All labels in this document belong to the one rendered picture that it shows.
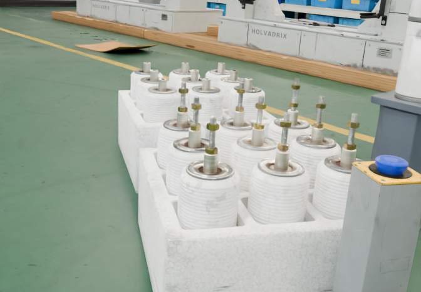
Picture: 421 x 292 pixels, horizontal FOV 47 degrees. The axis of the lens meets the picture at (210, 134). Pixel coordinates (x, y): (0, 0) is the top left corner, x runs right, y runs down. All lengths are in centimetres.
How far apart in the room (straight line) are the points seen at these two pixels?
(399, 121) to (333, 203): 39
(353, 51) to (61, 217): 217
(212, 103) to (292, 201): 55
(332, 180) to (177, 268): 28
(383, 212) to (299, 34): 260
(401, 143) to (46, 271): 79
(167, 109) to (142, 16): 319
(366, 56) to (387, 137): 177
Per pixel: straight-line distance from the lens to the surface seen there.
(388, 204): 64
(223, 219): 75
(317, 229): 78
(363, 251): 68
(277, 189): 76
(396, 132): 117
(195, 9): 420
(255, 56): 332
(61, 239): 109
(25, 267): 101
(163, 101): 123
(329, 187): 82
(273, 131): 102
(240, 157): 87
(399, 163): 66
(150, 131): 121
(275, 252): 77
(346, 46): 300
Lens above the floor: 54
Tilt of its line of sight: 18 degrees down
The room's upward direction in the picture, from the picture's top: 3 degrees clockwise
